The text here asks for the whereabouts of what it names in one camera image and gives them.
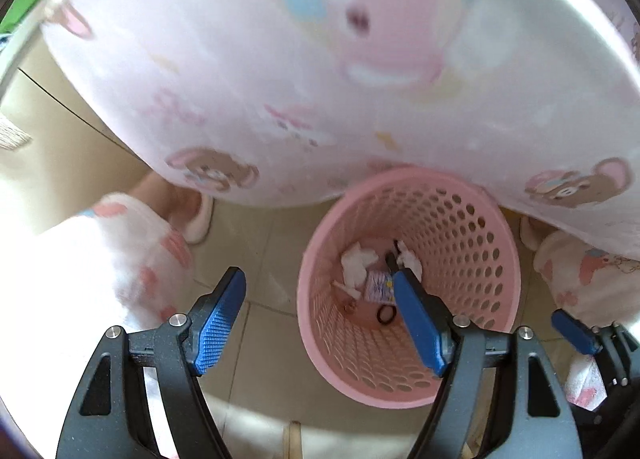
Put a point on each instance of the checkered tissue pack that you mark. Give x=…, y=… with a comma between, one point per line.
x=377, y=286

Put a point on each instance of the person's pajama leg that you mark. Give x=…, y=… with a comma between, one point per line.
x=125, y=249
x=575, y=259

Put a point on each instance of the person's right pajama leg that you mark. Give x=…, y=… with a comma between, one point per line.
x=575, y=259

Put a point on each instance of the straw broom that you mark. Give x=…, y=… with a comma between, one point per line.
x=10, y=134

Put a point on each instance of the pink bear print bedsheet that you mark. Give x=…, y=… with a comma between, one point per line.
x=250, y=64

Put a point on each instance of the pink perforated plastic basket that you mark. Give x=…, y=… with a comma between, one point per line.
x=450, y=239

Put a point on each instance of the person's left pajama leg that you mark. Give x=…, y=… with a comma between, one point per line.
x=125, y=249

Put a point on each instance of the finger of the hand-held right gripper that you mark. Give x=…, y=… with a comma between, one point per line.
x=572, y=331

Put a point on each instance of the pink fluffy slipper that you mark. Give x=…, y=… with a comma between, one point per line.
x=200, y=224

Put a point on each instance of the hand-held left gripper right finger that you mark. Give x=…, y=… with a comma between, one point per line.
x=417, y=319

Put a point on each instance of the beige cabinet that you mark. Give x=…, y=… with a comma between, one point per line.
x=50, y=104

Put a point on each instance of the wooden stick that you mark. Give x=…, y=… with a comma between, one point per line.
x=295, y=441

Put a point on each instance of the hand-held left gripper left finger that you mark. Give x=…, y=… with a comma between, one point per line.
x=220, y=329

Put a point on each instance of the white tissue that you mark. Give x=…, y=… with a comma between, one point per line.
x=355, y=261
x=410, y=259

